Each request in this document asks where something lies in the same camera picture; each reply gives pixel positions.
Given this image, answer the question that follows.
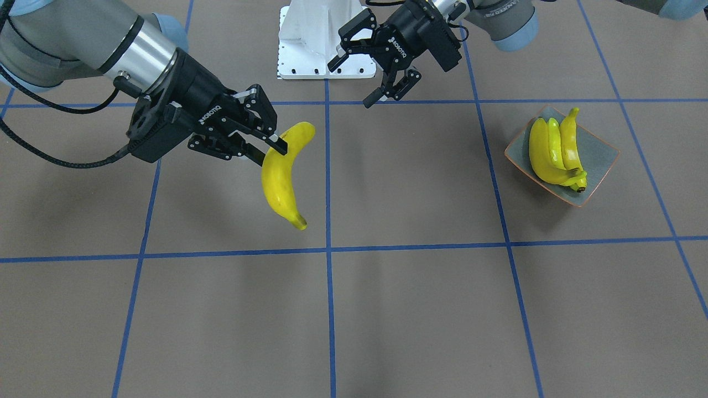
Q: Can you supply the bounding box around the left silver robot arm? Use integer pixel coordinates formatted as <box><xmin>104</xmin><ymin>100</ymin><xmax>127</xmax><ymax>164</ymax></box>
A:
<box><xmin>327</xmin><ymin>1</ymin><xmax>576</xmax><ymax>108</ymax></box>

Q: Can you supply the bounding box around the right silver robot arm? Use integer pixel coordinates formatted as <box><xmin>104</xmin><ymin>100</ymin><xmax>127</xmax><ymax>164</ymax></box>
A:
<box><xmin>2</xmin><ymin>1</ymin><xmax>288</xmax><ymax>169</ymax></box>

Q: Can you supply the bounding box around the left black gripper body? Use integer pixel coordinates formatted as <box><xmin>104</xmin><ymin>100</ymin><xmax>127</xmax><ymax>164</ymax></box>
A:
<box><xmin>382</xmin><ymin>1</ymin><xmax>462</xmax><ymax>76</ymax></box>

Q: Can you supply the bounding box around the black camera cable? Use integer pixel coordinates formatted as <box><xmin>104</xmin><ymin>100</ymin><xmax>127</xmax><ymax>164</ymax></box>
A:
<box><xmin>0</xmin><ymin>0</ymin><xmax>139</xmax><ymax>170</ymax></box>

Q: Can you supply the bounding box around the yellow banana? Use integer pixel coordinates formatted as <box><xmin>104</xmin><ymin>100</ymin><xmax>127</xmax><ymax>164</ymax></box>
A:
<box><xmin>261</xmin><ymin>122</ymin><xmax>316</xmax><ymax>230</ymax></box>
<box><xmin>559</xmin><ymin>107</ymin><xmax>584</xmax><ymax>170</ymax></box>
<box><xmin>547</xmin><ymin>118</ymin><xmax>566</xmax><ymax>169</ymax></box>
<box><xmin>528</xmin><ymin>117</ymin><xmax>587</xmax><ymax>186</ymax></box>

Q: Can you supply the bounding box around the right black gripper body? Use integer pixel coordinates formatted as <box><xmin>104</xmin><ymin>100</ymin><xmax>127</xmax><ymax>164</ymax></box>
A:
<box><xmin>128</xmin><ymin>49</ymin><xmax>238</xmax><ymax>163</ymax></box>

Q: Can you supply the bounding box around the grey square plate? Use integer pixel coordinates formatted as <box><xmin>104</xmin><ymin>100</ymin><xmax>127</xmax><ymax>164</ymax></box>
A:
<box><xmin>504</xmin><ymin>106</ymin><xmax>620</xmax><ymax>207</ymax></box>

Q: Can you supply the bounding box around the white pedestal column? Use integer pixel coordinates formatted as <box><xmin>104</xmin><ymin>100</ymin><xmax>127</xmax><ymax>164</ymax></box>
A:
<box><xmin>277</xmin><ymin>1</ymin><xmax>377</xmax><ymax>79</ymax></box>

